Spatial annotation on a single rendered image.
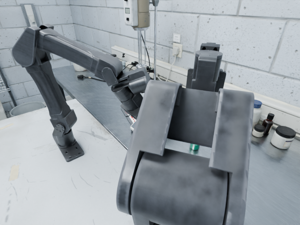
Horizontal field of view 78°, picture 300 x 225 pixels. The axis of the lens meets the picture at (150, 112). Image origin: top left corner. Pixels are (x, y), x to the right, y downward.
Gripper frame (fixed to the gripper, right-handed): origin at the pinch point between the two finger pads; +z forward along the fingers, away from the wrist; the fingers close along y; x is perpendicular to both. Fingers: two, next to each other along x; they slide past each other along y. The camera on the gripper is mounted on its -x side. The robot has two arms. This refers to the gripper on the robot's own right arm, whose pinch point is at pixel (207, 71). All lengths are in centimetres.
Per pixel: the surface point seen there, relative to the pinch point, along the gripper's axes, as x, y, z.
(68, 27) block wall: 12, 198, 172
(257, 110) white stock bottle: 22.0, -23.6, 21.3
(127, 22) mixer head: -9, 45, 38
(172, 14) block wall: -12, 28, 73
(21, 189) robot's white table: 32, 50, -38
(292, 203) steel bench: 32.4, -30.7, -15.2
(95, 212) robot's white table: 32, 23, -36
